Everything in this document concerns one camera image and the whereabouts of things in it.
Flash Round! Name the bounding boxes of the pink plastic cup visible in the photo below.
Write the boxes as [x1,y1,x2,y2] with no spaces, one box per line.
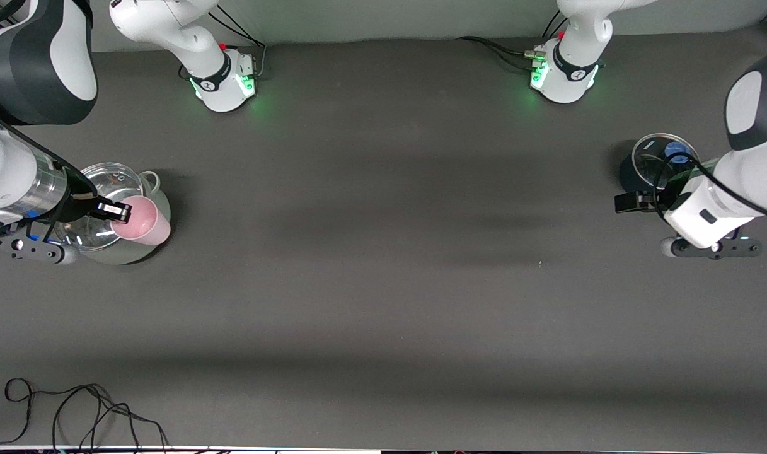
[110,195,171,246]

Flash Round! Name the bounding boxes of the dark blue saucepan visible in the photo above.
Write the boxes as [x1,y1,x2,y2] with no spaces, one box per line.
[618,134,702,204]

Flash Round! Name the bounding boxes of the large glass pot lid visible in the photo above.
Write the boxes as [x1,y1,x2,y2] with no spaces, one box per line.
[51,163,146,252]

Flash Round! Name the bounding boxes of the pale green cooking pot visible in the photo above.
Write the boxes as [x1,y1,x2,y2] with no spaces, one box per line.
[43,169,171,265]

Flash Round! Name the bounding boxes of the dark grey table mat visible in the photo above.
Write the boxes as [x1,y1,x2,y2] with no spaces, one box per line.
[0,28,767,450]

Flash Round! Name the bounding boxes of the thin black loose cable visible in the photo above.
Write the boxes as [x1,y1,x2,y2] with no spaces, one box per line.
[0,377,170,451]

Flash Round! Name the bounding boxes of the black left arm base cables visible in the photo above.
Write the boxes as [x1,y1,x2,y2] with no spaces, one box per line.
[456,9,570,73]

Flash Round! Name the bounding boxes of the black arm base cables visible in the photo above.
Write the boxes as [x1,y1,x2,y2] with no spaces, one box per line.
[456,9,570,73]
[210,6,267,79]

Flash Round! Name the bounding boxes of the black right arm base cables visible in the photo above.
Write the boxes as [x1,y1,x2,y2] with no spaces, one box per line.
[210,6,267,79]

